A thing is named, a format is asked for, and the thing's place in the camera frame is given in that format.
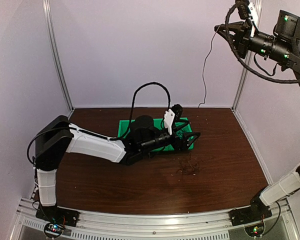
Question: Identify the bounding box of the green bin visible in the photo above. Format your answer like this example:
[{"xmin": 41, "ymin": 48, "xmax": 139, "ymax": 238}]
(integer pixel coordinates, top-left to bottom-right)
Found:
[
  {"xmin": 151, "ymin": 117, "xmax": 194, "ymax": 153},
  {"xmin": 117, "ymin": 120, "xmax": 134, "ymax": 139}
]

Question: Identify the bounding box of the brown wire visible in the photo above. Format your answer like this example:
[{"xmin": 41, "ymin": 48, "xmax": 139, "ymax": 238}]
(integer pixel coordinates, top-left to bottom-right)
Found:
[
  {"xmin": 198, "ymin": 28, "xmax": 220, "ymax": 108},
  {"xmin": 176, "ymin": 154, "xmax": 205, "ymax": 177}
]

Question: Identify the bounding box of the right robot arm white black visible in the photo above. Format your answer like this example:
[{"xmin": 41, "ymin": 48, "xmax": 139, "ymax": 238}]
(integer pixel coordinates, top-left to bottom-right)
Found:
[{"xmin": 214, "ymin": 4, "xmax": 300, "ymax": 221}]

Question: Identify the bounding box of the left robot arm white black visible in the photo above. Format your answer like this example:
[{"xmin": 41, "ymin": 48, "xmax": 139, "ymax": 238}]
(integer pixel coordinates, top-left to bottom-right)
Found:
[{"xmin": 34, "ymin": 115, "xmax": 201, "ymax": 222}]

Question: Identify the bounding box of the right circuit board with LEDs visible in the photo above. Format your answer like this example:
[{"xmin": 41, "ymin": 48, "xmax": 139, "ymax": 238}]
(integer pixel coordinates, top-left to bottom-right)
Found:
[{"xmin": 244, "ymin": 223, "xmax": 265, "ymax": 238}]

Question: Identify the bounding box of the circuit board with leds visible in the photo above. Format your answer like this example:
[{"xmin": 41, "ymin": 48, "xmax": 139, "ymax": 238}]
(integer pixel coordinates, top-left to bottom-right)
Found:
[
  {"xmin": 244, "ymin": 223, "xmax": 265, "ymax": 238},
  {"xmin": 43, "ymin": 222, "xmax": 65, "ymax": 238}
]

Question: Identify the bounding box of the left circuit board with LEDs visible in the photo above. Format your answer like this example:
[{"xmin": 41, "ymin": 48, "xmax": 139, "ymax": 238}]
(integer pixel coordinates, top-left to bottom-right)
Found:
[{"xmin": 43, "ymin": 222, "xmax": 65, "ymax": 238}]

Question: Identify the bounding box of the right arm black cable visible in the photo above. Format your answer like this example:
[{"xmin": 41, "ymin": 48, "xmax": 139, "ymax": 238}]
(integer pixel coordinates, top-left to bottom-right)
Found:
[{"xmin": 224, "ymin": 4, "xmax": 300, "ymax": 85}]

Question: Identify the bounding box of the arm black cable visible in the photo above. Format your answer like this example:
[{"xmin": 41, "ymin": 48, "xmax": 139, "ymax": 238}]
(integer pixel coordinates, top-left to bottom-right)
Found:
[
  {"xmin": 26, "ymin": 81, "xmax": 172, "ymax": 166},
  {"xmin": 224, "ymin": 4, "xmax": 300, "ymax": 85}
]

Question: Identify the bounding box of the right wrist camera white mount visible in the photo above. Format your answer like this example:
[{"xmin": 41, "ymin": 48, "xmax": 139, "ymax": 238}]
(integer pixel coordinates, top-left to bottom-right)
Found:
[{"xmin": 235, "ymin": 0, "xmax": 259, "ymax": 37}]

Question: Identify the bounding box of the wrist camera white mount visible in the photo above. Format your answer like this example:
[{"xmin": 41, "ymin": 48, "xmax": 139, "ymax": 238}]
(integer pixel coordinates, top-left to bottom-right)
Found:
[
  {"xmin": 163, "ymin": 104, "xmax": 183, "ymax": 136},
  {"xmin": 235, "ymin": 0, "xmax": 259, "ymax": 37}
]

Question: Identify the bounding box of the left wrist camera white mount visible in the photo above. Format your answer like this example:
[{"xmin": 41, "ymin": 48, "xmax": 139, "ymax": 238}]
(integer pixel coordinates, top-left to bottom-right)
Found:
[{"xmin": 163, "ymin": 104, "xmax": 183, "ymax": 136}]

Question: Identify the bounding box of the right aluminium frame post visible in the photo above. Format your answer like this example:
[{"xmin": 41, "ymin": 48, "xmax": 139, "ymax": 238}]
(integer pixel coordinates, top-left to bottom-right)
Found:
[{"xmin": 232, "ymin": 0, "xmax": 263, "ymax": 112}]

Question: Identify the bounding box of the aluminium frame post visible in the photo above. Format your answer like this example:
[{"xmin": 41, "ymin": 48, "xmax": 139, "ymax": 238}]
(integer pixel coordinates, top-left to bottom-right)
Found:
[
  {"xmin": 232, "ymin": 0, "xmax": 263, "ymax": 112},
  {"xmin": 42, "ymin": 0, "xmax": 74, "ymax": 112}
]

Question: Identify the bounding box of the front aluminium rail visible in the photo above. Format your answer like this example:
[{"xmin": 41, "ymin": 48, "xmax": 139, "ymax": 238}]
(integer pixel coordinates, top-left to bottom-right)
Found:
[{"xmin": 13, "ymin": 197, "xmax": 297, "ymax": 240}]

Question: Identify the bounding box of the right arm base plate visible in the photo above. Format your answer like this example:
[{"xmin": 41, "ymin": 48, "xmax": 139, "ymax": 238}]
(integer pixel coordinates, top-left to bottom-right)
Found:
[{"xmin": 228, "ymin": 206, "xmax": 273, "ymax": 227}]

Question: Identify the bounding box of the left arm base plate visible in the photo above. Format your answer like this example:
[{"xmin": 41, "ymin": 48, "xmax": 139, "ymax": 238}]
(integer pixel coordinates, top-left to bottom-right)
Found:
[{"xmin": 35, "ymin": 205, "xmax": 80, "ymax": 227}]

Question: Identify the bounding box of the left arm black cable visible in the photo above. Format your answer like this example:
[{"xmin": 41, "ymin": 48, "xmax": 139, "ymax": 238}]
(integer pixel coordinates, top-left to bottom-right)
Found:
[{"xmin": 26, "ymin": 81, "xmax": 172, "ymax": 166}]

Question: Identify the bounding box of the left aluminium frame post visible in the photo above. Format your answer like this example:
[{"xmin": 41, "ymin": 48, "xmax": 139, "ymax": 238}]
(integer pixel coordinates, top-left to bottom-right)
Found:
[{"xmin": 42, "ymin": 0, "xmax": 74, "ymax": 112}]

